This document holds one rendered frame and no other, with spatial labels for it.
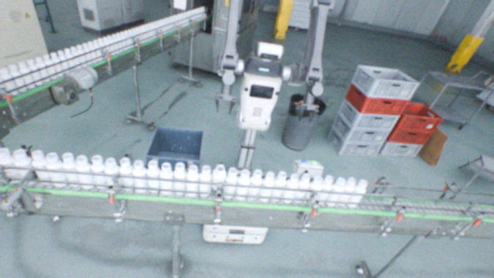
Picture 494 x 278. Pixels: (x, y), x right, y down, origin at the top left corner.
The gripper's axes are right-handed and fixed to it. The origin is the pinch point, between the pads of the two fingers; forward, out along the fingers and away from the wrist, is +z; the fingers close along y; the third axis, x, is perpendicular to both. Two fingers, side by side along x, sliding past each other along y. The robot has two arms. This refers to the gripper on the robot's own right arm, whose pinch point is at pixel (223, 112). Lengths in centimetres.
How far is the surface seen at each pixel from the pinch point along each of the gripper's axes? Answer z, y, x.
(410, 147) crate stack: 41, 281, 183
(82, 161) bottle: 24, -58, -25
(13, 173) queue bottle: 34, -87, -21
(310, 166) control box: 22, 48, -11
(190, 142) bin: 29, -18, 43
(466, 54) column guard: -196, 772, 616
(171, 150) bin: 37, -31, 47
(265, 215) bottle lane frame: 47, 25, -20
